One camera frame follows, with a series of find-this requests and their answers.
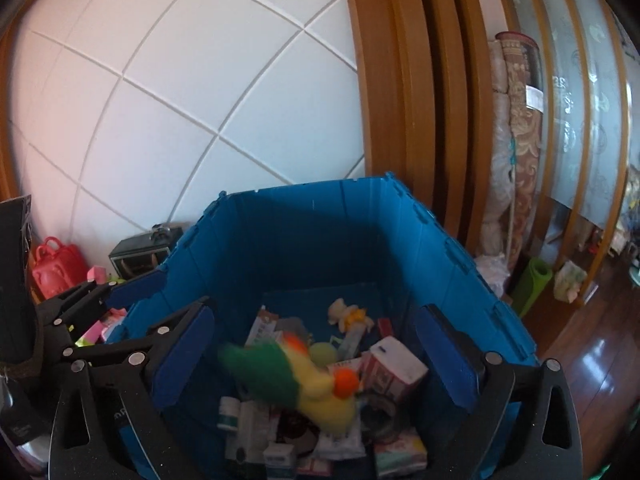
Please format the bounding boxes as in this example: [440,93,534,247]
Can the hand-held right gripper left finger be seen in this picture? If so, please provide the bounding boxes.
[47,304,217,480]

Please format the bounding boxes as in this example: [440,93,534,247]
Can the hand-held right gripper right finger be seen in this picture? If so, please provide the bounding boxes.
[414,304,585,480]

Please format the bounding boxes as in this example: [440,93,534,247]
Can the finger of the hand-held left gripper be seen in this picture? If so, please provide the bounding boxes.
[61,296,213,366]
[36,280,118,347]

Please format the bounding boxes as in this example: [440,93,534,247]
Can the green yellow parrot plush toy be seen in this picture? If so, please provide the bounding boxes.
[218,332,362,433]

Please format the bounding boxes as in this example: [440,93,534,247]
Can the blue plastic crate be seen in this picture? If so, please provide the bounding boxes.
[102,172,541,480]

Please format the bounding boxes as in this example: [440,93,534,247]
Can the pile of colourful toys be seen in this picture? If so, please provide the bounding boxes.
[75,266,129,347]

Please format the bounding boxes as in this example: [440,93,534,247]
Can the red plastic handbag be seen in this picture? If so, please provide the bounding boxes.
[31,237,90,302]

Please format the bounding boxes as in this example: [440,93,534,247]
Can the white and pink carton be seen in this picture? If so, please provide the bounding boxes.
[360,336,430,402]

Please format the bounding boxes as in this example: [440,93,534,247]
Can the white bottle green label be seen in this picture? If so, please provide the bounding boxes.
[217,396,242,431]

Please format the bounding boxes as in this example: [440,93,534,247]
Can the white and brown box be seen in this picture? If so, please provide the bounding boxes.
[244,306,282,349]

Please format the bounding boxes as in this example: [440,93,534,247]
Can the black metal case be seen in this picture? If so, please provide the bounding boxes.
[108,224,185,282]

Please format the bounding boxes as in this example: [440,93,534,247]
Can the dark tape roll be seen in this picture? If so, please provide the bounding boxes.
[360,394,404,442]

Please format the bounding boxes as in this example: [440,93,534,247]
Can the white printed tube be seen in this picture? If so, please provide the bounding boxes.
[339,324,369,359]

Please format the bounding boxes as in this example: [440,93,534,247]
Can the pink and white packet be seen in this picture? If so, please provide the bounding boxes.
[372,427,429,479]

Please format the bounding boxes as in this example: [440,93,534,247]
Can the cream and yellow plush toy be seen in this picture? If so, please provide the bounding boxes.
[327,298,374,334]

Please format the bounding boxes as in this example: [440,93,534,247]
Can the rolled green yoga mat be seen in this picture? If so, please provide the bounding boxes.
[509,257,554,319]

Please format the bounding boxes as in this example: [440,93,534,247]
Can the light green plush ball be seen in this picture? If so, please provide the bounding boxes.
[307,342,339,369]

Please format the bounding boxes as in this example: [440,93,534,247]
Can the small white blue box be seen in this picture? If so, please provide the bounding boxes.
[262,441,299,479]

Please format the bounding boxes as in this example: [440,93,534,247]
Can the white patterned bag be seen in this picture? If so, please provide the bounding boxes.
[553,260,589,304]

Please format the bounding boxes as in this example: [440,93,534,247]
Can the rolled patterned carpet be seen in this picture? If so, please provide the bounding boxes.
[479,31,547,288]

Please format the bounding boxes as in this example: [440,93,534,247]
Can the frosted glass sliding door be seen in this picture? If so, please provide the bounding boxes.
[500,0,640,311]

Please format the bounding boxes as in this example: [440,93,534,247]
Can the wooden door frame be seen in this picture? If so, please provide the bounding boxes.
[340,0,507,261]

